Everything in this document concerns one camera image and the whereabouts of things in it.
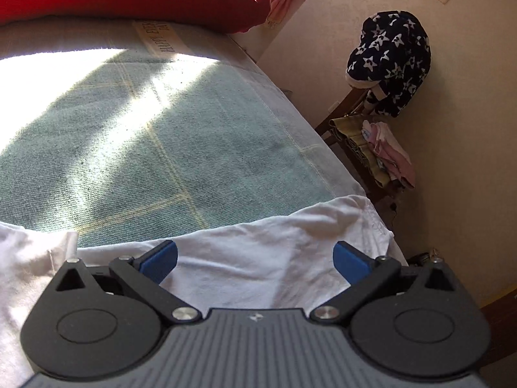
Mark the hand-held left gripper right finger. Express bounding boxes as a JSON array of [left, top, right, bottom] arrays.
[[310, 240, 459, 326]]

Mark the olive striped seat cushion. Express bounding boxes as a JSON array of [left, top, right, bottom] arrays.
[[329, 115, 394, 189]]

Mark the dark star-printed garment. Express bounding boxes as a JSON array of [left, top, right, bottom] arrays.
[[346, 9, 431, 119]]

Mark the white printed t-shirt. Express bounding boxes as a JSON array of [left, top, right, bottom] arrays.
[[0, 194, 408, 388]]

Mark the wooden chair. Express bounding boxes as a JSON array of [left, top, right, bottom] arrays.
[[315, 87, 408, 207]]

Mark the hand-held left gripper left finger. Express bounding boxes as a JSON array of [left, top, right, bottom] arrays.
[[54, 239, 203, 325]]

